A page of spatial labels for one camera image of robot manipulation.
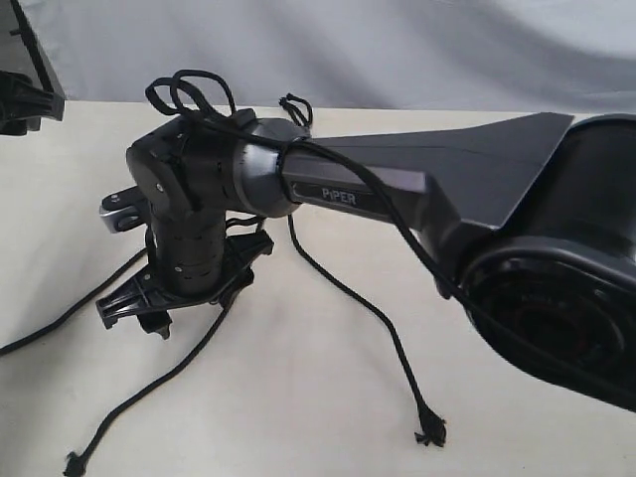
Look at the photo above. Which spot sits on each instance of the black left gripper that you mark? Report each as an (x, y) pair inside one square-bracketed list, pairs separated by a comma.
[(23, 106)]

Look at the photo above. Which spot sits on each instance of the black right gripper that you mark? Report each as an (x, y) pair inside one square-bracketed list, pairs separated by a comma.
[(190, 263)]

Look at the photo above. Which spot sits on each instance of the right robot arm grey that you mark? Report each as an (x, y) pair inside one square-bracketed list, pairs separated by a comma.
[(529, 222)]

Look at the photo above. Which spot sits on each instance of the grey backdrop cloth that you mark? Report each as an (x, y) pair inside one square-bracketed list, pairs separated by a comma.
[(468, 55)]

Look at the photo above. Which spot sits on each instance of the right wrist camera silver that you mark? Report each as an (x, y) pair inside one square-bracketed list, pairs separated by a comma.
[(124, 210)]

